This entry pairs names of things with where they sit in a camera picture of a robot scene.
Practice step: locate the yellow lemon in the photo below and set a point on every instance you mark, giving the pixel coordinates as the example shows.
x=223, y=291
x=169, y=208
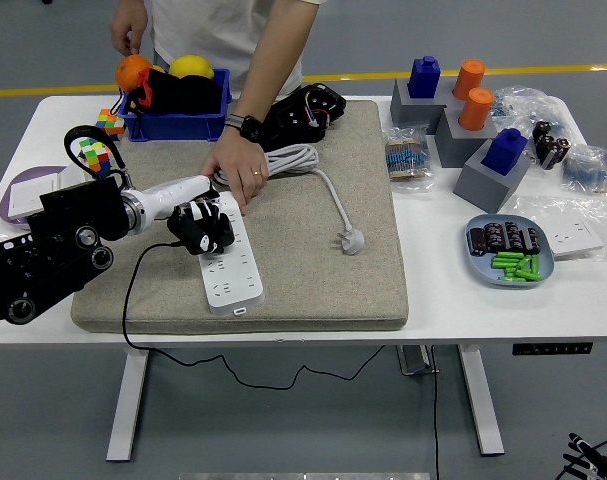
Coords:
x=190, y=65

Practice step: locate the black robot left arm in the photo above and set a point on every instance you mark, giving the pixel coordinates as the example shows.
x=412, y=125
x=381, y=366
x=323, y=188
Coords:
x=58, y=250

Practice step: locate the white wall socket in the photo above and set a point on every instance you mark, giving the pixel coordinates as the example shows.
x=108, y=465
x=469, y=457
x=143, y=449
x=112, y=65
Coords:
x=573, y=240

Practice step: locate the black cylindrical capacitor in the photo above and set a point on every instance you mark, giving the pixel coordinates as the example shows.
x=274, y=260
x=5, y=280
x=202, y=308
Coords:
x=533, y=240
x=514, y=235
x=544, y=148
x=559, y=152
x=495, y=236
x=478, y=241
x=542, y=131

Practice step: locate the blue peg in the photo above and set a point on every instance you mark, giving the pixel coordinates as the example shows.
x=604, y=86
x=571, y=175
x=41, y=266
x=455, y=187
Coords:
x=503, y=152
x=425, y=77

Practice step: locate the blue plastic bin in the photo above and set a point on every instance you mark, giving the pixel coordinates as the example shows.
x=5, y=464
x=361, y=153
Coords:
x=183, y=127

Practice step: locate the black plug adapter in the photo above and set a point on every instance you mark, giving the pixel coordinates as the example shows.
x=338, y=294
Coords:
x=190, y=235

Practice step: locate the white wall switch panel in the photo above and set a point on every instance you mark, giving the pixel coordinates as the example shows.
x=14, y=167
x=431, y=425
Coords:
x=73, y=177
x=25, y=192

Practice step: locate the black wrist watch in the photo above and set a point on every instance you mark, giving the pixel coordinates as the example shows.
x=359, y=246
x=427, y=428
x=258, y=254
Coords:
x=248, y=128

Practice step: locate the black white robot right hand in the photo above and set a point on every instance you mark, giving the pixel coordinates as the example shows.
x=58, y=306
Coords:
x=590, y=457

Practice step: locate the purple plate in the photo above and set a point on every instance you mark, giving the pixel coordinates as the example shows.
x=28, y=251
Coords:
x=5, y=205

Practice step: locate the twisted colourful puzzle cube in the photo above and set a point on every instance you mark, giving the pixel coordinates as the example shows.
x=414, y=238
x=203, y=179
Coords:
x=95, y=157

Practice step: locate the white power strip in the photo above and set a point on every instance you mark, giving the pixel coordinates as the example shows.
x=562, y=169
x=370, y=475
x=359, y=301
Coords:
x=233, y=285

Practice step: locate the light blue plate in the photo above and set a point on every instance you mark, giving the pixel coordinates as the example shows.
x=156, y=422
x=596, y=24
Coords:
x=483, y=270

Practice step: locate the green cylinder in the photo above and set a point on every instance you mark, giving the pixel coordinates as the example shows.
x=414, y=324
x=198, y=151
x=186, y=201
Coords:
x=510, y=255
x=523, y=263
x=528, y=275
x=505, y=263
x=535, y=265
x=513, y=278

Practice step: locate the grey block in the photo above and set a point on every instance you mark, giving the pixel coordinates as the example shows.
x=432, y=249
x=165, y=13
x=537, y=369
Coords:
x=408, y=110
x=455, y=147
x=483, y=190

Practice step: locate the grey-brown fabric mat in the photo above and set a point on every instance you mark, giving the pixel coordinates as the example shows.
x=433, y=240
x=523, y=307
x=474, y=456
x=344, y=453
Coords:
x=293, y=280

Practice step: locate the person's left forearm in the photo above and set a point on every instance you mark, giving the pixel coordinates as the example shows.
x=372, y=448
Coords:
x=270, y=65

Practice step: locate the clear bag of resistors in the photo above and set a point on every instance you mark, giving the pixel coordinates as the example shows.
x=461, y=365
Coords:
x=518, y=107
x=408, y=160
x=585, y=172

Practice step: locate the orange cylinder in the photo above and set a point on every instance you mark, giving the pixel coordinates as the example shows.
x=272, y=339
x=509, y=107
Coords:
x=475, y=110
x=469, y=77

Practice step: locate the person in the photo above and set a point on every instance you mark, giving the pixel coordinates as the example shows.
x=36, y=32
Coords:
x=208, y=30

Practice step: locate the person's right hand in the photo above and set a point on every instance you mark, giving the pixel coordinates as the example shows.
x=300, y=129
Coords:
x=128, y=25

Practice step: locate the metal bracket under table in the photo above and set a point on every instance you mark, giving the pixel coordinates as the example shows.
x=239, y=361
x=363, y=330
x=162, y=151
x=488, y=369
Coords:
x=413, y=360

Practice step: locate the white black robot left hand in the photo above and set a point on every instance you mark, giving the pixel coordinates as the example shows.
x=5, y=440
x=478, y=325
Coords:
x=178, y=195

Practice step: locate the black table control panel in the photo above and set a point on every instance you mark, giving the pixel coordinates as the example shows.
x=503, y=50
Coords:
x=553, y=348

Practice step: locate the clear plastic bag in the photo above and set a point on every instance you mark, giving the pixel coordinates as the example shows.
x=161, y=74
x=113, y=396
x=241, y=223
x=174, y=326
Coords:
x=548, y=207

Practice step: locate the white table leg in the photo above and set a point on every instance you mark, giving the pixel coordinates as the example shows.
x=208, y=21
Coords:
x=128, y=400
x=483, y=400

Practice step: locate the black pouch with red trim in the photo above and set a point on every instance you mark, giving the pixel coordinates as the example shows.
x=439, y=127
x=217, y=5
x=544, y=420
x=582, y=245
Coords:
x=183, y=95

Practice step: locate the person's left hand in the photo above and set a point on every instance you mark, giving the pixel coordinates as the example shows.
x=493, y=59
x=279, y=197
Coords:
x=238, y=162

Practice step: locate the orange fruit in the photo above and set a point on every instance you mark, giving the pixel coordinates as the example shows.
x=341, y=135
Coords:
x=130, y=70

